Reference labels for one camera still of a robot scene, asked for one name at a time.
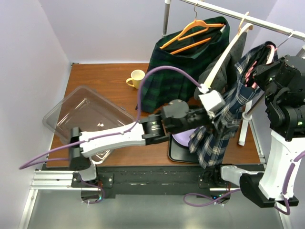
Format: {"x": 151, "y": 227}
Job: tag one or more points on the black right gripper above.
{"x": 260, "y": 75}

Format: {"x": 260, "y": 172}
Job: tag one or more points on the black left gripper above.
{"x": 209, "y": 118}

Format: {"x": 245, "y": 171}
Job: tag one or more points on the pink wavy hanger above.
{"x": 263, "y": 56}

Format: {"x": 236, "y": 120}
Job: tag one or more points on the navy white plaid skirt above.
{"x": 211, "y": 149}

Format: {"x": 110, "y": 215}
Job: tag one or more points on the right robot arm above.
{"x": 283, "y": 83}

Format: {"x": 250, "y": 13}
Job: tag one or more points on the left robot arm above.
{"x": 147, "y": 131}

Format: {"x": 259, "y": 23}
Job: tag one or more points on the orange plastic hanger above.
{"x": 196, "y": 23}

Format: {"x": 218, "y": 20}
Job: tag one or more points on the lavender round plate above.
{"x": 183, "y": 138}

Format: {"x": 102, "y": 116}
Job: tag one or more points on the black rectangular tray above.
{"x": 180, "y": 153}

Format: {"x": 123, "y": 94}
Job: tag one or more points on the yellow mug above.
{"x": 136, "y": 77}

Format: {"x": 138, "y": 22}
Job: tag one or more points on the white clothes rack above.
{"x": 247, "y": 114}

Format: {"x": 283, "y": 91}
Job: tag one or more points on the clear plastic storage bin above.
{"x": 86, "y": 109}

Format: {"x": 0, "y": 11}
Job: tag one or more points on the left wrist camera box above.
{"x": 212, "y": 101}

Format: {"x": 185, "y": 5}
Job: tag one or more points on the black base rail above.
{"x": 163, "y": 180}

